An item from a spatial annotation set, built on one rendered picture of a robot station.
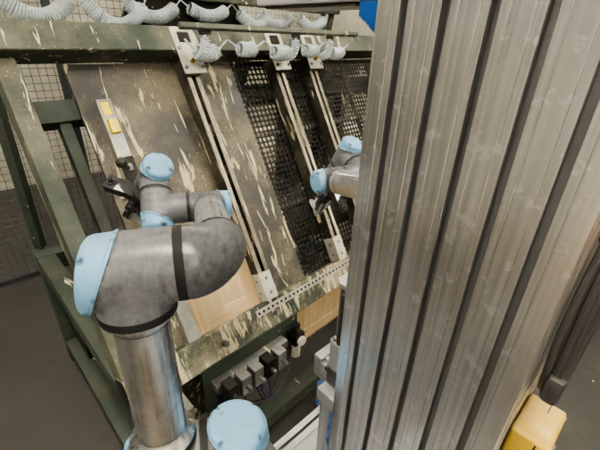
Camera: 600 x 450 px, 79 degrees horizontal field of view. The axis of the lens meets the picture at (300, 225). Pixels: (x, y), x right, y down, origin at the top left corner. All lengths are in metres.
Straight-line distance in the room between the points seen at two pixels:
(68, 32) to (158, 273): 1.17
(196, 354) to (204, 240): 1.00
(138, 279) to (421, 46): 0.44
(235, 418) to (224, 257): 0.38
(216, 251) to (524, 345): 0.40
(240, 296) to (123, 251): 1.10
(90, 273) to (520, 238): 0.50
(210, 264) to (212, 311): 1.02
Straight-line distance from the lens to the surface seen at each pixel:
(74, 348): 2.77
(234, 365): 1.62
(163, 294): 0.56
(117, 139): 1.51
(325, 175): 1.11
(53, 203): 1.41
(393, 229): 0.47
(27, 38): 1.54
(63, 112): 1.60
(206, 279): 0.55
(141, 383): 0.67
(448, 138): 0.41
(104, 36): 1.61
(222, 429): 0.81
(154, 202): 0.94
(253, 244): 1.61
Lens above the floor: 1.94
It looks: 27 degrees down
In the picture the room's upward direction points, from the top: 2 degrees clockwise
